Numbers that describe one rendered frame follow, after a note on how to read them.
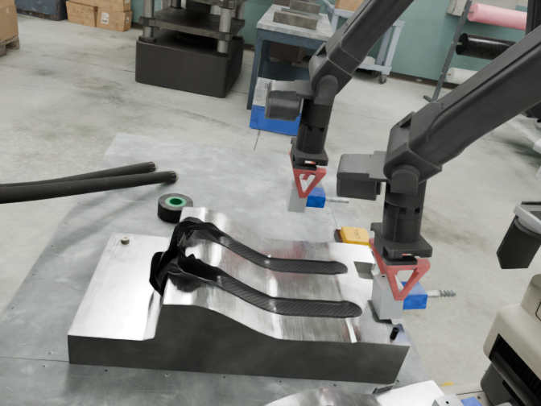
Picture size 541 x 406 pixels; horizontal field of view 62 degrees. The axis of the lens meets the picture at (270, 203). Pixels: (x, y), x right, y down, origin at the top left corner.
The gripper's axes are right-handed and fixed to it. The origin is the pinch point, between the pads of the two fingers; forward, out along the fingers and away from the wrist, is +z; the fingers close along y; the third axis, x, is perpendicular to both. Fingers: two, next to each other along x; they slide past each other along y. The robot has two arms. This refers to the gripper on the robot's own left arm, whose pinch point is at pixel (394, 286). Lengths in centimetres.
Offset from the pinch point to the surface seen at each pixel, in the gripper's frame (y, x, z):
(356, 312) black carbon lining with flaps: 0.3, -5.9, 4.4
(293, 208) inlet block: -25.6, -13.3, -3.8
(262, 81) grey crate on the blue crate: -362, -2, 4
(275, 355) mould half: 6.5, -19.6, 7.1
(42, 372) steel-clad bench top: 8, -53, 7
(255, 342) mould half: 6.9, -22.6, 4.3
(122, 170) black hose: -47, -53, -7
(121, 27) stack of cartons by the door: -644, -189, -44
